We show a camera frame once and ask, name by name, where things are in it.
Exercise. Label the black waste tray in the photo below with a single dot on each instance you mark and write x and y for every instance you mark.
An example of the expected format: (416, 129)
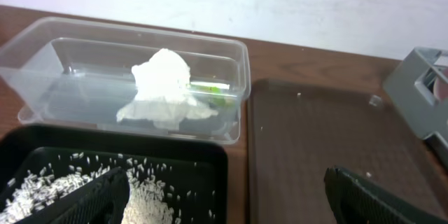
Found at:
(20, 143)

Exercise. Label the brown serving tray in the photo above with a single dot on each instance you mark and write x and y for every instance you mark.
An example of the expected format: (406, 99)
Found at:
(296, 132)

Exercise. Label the grey dishwasher rack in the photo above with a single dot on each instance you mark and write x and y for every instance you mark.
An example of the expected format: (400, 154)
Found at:
(418, 89)

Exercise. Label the yellow green snack wrapper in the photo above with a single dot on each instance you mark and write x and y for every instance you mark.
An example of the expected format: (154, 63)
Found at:
(216, 93)

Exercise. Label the pile of rice scraps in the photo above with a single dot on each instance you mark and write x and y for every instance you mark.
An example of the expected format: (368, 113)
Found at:
(161, 190)

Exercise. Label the white tissue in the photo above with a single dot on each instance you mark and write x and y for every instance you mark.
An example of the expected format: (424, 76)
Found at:
(163, 95)

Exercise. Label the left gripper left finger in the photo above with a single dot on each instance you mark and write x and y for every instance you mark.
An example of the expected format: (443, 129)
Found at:
(102, 200)

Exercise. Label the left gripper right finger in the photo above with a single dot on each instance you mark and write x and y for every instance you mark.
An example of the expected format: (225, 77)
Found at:
(354, 199)

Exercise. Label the clear plastic bin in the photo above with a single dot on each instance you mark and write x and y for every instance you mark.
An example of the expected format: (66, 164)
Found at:
(78, 73)

